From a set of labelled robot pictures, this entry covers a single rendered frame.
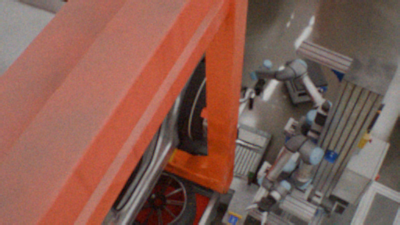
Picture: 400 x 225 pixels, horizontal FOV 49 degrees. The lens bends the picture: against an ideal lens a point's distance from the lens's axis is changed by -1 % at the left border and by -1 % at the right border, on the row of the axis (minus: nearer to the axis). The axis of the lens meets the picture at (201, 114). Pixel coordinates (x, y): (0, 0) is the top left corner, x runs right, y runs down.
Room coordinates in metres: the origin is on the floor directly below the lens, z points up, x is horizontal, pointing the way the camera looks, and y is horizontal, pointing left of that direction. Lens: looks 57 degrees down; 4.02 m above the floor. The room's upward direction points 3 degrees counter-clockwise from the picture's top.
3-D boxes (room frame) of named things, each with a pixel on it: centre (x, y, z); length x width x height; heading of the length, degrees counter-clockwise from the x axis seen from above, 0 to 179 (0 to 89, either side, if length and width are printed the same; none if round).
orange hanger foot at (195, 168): (1.71, 0.16, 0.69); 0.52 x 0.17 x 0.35; 63
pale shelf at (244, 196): (1.40, -0.30, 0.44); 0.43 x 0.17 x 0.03; 153
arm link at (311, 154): (1.36, -0.72, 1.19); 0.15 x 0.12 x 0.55; 42
